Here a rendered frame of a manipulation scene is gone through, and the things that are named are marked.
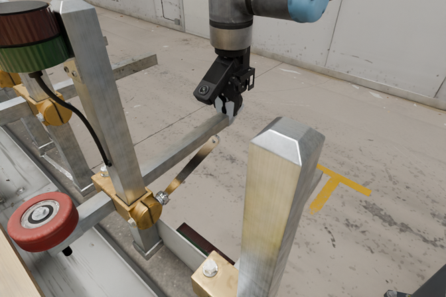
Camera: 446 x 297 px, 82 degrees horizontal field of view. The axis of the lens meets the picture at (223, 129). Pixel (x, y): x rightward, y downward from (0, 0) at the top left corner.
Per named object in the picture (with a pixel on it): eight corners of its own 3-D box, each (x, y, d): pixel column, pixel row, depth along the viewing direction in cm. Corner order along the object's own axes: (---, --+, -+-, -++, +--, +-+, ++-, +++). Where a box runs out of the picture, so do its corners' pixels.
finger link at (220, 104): (237, 117, 71) (238, 88, 65) (223, 128, 67) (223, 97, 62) (228, 113, 73) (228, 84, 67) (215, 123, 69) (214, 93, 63)
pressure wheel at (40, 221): (79, 222, 47) (55, 180, 40) (103, 248, 43) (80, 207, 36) (32, 256, 42) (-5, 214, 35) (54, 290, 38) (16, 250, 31)
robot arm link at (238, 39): (235, 32, 48) (198, 23, 53) (234, 58, 51) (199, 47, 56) (261, 21, 53) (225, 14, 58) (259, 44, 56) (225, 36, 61)
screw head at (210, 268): (209, 258, 38) (209, 254, 37) (220, 268, 37) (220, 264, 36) (199, 270, 36) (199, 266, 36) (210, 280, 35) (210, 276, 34)
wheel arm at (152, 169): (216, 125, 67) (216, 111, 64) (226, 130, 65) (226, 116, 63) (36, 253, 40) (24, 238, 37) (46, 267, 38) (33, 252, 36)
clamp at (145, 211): (121, 179, 52) (114, 161, 49) (164, 215, 46) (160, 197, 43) (95, 196, 49) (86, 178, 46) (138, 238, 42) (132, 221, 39)
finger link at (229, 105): (247, 121, 69) (248, 91, 64) (233, 132, 66) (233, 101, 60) (237, 117, 71) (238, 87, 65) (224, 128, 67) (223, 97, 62)
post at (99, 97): (151, 238, 56) (75, -7, 27) (162, 247, 55) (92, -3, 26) (138, 250, 54) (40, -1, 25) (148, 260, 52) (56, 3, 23)
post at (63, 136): (95, 189, 71) (6, -4, 42) (101, 196, 69) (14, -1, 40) (83, 198, 68) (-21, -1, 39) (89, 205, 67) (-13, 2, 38)
